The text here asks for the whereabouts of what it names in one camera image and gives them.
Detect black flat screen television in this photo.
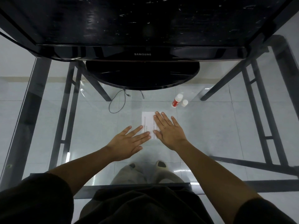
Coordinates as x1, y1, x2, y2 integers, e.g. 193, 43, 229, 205
0, 0, 299, 62

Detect person's left forearm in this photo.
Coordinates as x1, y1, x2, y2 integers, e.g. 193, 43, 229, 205
46, 145, 117, 197

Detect dark metal table frame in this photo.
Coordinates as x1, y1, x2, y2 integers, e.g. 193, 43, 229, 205
0, 7, 299, 200

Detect white printed paper sheet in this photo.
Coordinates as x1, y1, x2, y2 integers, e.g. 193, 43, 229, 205
141, 111, 162, 140

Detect dark shirt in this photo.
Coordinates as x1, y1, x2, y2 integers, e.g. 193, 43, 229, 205
0, 173, 299, 224

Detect person's right hand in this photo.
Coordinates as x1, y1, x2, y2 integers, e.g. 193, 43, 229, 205
153, 111, 189, 151

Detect black oval television stand base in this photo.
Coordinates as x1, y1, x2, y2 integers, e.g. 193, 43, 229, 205
85, 60, 201, 91

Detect thin black cable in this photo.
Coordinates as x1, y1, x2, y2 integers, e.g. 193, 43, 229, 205
108, 89, 145, 114

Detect person's left hand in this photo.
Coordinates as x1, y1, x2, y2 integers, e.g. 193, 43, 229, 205
106, 125, 151, 162

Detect person's right forearm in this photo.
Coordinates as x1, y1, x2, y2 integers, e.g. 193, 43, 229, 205
171, 140, 265, 215

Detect beige trousers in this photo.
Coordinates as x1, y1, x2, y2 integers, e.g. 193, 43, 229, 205
110, 164, 185, 185

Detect red and white glue stick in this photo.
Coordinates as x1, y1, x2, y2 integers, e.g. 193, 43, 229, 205
171, 94, 183, 108

